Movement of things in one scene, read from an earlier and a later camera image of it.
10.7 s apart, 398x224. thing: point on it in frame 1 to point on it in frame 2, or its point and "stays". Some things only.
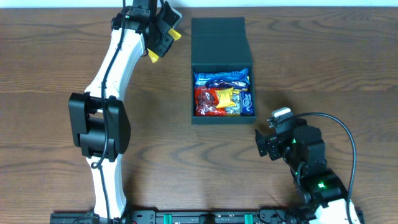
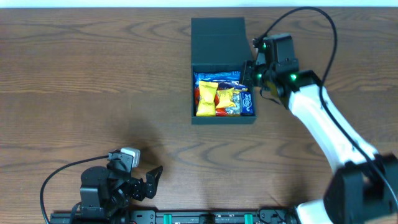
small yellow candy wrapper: [225, 97] stays
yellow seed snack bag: [236, 111] stays
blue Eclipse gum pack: [246, 103] stays
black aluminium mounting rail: [252, 216] stays
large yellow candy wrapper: [175, 35] to [207, 96]
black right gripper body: [276, 150] to [257, 75]
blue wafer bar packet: [201, 79] stays
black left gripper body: [162, 42] to [148, 186]
